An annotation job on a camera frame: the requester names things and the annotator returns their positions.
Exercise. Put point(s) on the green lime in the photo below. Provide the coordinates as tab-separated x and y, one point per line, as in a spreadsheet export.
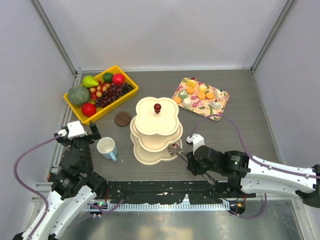
108	77

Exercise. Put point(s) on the grey white cream cake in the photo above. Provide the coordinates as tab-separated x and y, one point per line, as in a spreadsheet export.
216	104

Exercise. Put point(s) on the red apple front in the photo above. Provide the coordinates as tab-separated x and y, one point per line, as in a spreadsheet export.
88	109

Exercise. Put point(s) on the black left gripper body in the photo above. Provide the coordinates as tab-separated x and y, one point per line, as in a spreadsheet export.
83	143

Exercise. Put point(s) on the cream three-tier cake stand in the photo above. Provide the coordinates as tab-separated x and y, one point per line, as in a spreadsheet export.
155	128

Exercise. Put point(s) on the white swiss roll cake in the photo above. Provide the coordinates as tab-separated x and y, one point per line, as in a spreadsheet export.
218	94

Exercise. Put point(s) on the red yellow cherries cluster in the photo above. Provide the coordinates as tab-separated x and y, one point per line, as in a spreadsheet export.
98	91

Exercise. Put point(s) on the grey slice cake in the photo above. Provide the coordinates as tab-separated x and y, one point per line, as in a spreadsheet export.
173	149

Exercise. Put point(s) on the yellow plastic fruit bin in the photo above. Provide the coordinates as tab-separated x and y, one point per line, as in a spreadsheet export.
100	112

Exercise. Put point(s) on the green pear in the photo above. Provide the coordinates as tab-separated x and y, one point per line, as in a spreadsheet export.
89	82

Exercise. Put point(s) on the floral serving tray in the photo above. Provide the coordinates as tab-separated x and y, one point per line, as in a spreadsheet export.
202	106

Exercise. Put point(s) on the metal serving tongs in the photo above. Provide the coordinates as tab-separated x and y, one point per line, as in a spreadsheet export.
182	156

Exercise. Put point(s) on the red apple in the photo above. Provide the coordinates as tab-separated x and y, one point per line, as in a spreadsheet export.
88	109
118	79

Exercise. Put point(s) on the orange biscuit upper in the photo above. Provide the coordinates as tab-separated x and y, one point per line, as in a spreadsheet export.
190	90

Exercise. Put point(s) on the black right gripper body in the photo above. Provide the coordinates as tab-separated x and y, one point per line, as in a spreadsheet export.
198	168

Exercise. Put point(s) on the green dome cake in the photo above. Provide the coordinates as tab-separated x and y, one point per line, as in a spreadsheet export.
183	94

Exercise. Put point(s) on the blue white mug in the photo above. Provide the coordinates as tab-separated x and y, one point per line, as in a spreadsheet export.
107	147

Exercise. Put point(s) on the orange biscuit far left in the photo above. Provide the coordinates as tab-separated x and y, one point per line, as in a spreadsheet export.
177	99

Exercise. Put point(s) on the orange biscuit centre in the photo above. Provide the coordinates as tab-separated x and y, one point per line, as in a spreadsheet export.
201	95

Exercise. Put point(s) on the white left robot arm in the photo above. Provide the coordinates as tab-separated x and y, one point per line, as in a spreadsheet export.
74	186

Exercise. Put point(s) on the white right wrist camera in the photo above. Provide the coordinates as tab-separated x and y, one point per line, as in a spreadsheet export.
196	141

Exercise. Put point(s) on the yellow dome cake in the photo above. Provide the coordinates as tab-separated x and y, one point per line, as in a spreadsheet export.
202	88

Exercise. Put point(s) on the brown round coaster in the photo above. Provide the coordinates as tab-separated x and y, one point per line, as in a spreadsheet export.
122	119

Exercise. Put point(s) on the orange biscuit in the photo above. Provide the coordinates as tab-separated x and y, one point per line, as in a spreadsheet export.
190	90
201	95
177	99
210	95

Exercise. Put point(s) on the orange biscuit right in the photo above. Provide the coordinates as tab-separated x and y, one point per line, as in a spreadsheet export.
210	95

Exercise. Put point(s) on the purple grape bunch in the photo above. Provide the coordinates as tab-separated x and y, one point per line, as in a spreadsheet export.
113	93

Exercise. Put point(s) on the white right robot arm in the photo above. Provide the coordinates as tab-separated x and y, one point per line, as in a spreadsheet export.
253	175

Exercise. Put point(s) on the white dome cake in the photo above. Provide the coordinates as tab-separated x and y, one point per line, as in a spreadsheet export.
187	102

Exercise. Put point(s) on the yellow swiss roll cake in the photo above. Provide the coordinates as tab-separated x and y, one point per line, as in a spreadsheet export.
191	82

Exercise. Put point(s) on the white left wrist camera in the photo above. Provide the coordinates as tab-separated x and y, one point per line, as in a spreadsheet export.
72	130

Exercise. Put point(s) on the white cable duct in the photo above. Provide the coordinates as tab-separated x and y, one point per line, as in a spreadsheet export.
184	206

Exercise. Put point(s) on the red apple back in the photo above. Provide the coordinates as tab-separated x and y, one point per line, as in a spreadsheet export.
118	79

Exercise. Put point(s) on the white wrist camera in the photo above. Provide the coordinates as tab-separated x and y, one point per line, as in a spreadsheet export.
72	130
196	141

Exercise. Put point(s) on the green melon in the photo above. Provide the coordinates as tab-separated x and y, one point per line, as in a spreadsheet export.
78	95

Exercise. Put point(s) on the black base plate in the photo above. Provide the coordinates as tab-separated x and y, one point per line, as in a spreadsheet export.
169	192

